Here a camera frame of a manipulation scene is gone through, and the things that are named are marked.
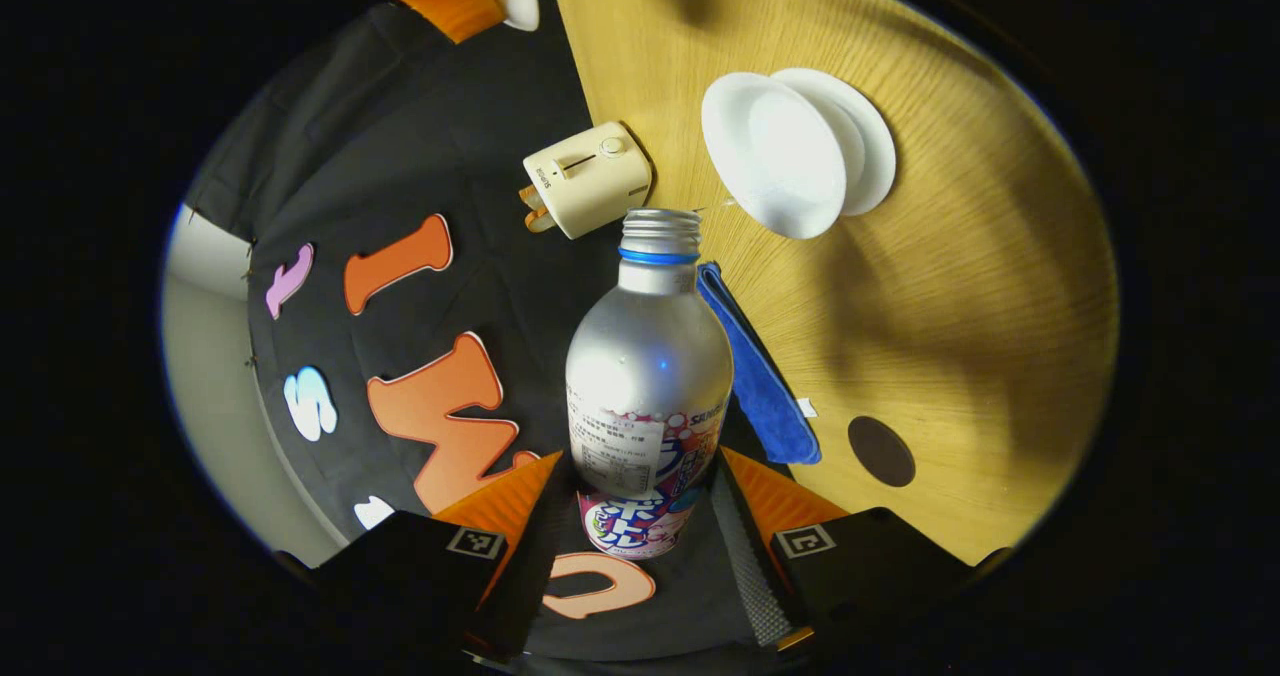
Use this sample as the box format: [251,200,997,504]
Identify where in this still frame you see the white saucer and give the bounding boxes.
[770,67,897,217]

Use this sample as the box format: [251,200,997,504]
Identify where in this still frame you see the dark round coaster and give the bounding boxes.
[848,416,917,488]

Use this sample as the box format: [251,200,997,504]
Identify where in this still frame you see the cream toaster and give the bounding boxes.
[522,121,653,241]

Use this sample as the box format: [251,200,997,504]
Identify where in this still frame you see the silver water bottle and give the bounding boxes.
[565,208,735,561]

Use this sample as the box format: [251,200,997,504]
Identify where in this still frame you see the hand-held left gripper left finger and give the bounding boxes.
[275,449,576,662]

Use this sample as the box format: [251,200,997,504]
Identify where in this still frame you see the white teacup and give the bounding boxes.
[700,72,866,240]

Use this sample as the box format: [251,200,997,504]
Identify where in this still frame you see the blue towel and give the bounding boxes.
[696,262,823,466]

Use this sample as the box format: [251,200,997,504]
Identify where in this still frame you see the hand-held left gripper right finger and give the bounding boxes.
[708,446,1013,657]

